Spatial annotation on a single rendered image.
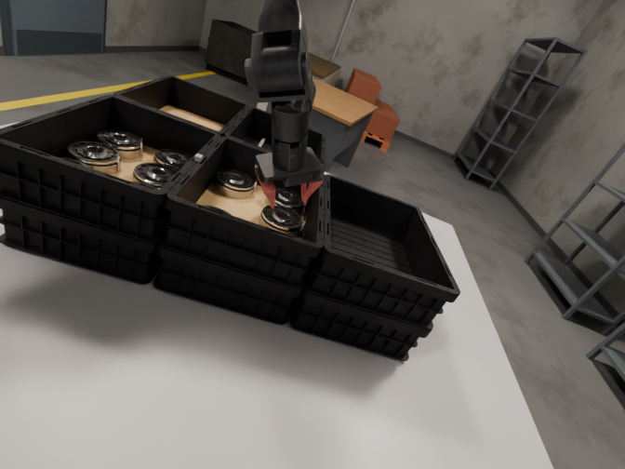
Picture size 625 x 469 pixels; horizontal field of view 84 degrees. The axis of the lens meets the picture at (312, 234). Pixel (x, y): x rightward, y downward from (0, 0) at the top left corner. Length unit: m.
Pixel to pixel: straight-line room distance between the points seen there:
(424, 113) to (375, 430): 6.85
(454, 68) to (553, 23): 1.58
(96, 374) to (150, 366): 0.08
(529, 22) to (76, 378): 7.49
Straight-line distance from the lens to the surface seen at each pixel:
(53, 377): 0.69
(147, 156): 1.03
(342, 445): 0.70
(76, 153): 0.93
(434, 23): 7.25
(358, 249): 0.92
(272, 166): 0.60
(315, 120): 2.84
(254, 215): 0.87
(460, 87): 7.38
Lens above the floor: 1.27
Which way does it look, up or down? 30 degrees down
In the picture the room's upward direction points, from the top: 24 degrees clockwise
